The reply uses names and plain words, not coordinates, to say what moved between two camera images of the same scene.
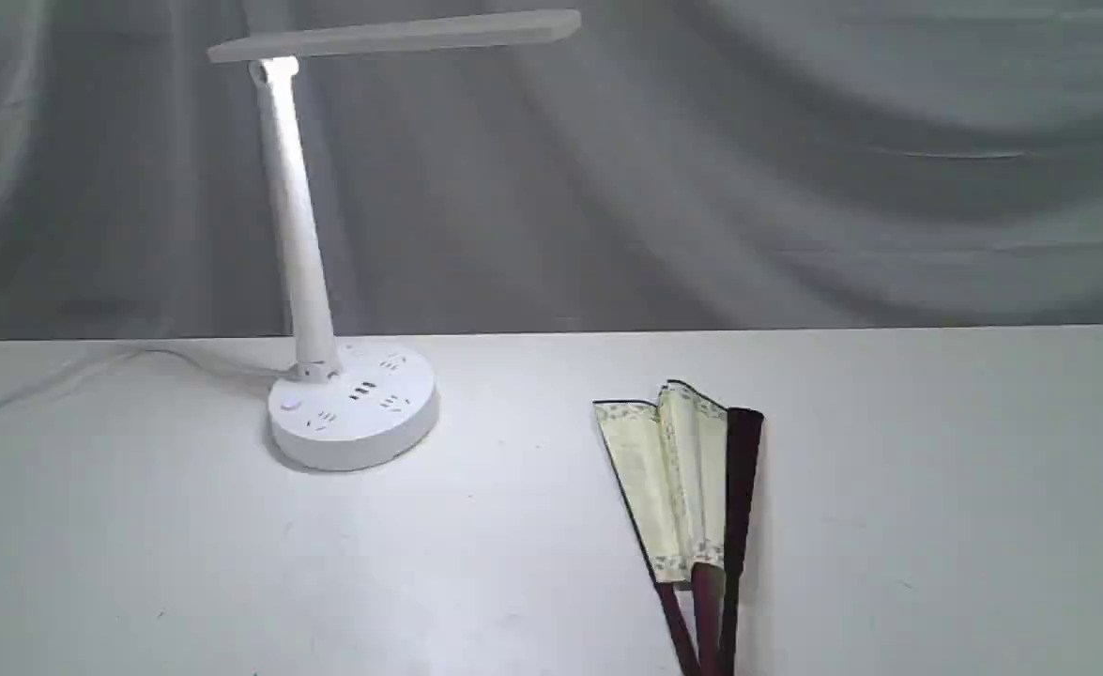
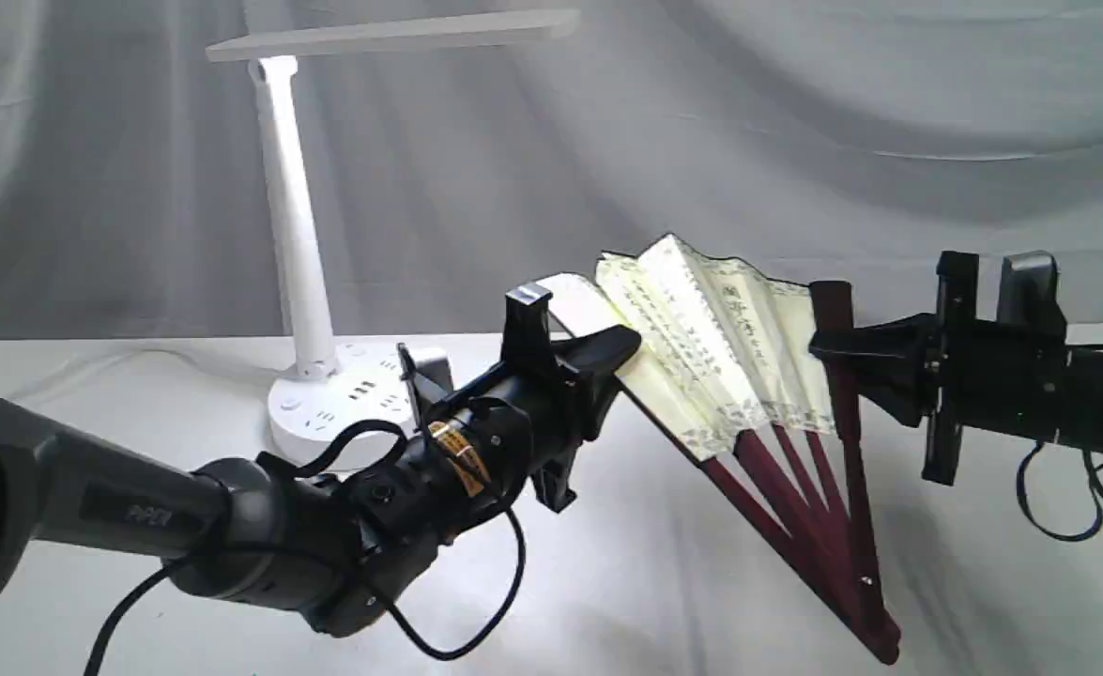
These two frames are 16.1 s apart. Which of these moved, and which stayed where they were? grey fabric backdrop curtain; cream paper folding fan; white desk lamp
Moved: cream paper folding fan
Stayed: white desk lamp; grey fabric backdrop curtain
